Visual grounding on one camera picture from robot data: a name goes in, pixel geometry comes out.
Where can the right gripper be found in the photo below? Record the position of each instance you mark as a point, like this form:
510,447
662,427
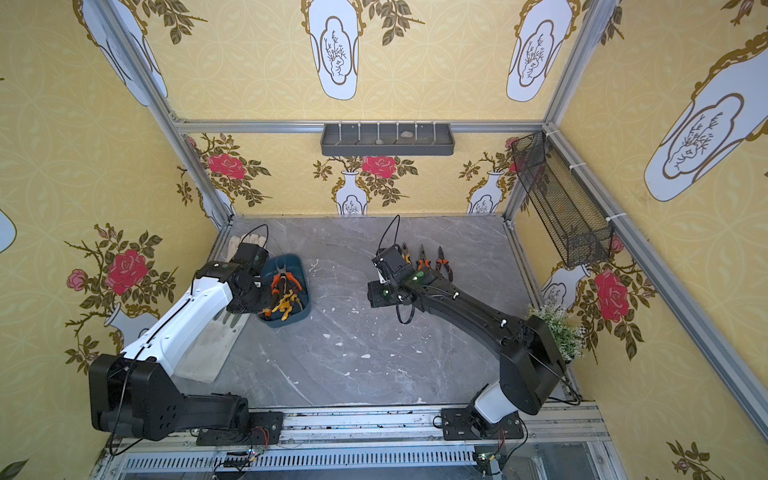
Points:
377,293

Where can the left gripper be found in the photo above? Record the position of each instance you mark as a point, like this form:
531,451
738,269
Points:
264,297

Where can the orange black combination pliers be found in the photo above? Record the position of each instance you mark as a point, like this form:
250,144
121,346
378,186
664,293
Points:
423,262

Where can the yellow handled pliers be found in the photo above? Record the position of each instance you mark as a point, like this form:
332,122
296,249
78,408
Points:
405,253

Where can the orange black long-nose pliers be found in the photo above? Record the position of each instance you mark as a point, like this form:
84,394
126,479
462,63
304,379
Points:
443,265

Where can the teal plastic storage box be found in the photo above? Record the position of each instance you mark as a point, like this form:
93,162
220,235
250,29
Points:
293,264

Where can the yellow black combination pliers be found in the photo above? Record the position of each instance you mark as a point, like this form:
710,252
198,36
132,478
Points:
282,308

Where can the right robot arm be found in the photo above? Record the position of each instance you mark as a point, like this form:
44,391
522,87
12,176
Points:
530,363

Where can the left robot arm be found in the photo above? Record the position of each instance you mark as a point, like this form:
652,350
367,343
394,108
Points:
132,394

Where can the orange black reversed pliers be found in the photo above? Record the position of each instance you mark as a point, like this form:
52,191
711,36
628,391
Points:
285,283

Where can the beige work glove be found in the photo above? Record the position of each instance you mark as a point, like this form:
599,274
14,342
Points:
236,242

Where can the white green work glove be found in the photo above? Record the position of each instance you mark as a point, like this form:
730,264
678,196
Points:
204,359

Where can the potted green plant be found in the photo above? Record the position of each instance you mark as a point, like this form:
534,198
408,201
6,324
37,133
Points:
570,339

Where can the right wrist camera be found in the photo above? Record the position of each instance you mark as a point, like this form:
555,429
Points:
391,265

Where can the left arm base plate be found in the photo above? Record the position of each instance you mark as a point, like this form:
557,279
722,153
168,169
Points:
258,427

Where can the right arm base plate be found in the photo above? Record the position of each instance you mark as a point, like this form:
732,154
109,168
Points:
467,424

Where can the grey wall shelf tray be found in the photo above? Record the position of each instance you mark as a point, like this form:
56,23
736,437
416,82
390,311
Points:
378,138

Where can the black wire mesh basket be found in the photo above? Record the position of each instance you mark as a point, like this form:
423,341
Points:
576,225

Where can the aluminium front rail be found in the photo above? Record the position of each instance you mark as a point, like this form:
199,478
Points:
561,442

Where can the aluminium corner frame post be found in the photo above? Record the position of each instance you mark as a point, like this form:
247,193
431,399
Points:
594,23

